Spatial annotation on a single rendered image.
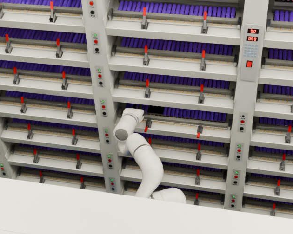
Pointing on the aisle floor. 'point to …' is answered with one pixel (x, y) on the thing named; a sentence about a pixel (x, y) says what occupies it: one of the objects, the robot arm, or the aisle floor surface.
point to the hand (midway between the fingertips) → (137, 107)
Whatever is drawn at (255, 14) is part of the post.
